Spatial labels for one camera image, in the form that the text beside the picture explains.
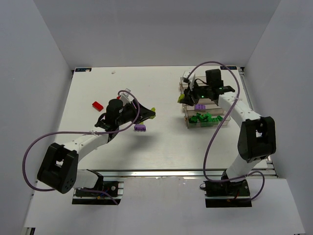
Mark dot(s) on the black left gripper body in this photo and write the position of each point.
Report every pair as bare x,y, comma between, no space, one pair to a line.
137,112

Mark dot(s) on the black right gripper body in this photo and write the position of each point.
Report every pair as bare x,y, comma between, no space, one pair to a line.
192,95

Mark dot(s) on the purple lego with lime top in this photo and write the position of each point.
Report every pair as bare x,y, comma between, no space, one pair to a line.
140,127

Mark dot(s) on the green square lego brick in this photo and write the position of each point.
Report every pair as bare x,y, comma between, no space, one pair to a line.
202,117

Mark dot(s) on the red lego plate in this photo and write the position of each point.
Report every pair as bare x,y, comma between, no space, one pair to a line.
97,106

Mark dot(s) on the lime green lego brick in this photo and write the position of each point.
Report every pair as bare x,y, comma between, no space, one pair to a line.
181,98

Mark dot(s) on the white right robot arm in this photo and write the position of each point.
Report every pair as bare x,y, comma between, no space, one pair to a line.
257,137

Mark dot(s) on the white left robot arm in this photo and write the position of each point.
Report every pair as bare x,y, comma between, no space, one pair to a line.
59,168

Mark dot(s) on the clear bin front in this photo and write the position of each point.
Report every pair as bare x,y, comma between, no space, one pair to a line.
197,125

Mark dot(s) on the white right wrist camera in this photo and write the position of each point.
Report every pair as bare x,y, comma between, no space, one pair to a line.
189,78

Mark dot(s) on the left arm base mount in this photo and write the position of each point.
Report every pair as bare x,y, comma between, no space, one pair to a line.
111,194

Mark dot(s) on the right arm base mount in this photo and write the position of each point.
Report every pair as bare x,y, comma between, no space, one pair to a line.
227,194

